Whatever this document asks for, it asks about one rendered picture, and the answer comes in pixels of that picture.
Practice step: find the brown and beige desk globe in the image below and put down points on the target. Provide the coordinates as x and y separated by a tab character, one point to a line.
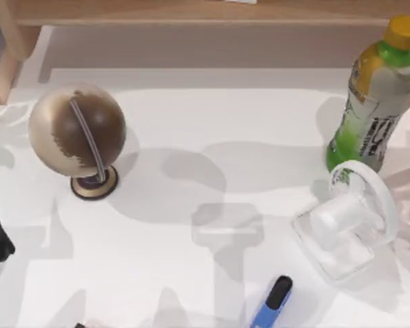
78	130

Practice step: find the wooden shelf unit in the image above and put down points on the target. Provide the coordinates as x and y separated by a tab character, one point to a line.
191	13

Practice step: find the small black and pink object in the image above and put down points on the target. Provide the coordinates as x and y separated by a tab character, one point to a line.
89	324

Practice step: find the green bottle with yellow cap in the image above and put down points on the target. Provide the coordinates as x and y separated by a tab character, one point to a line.
374	102

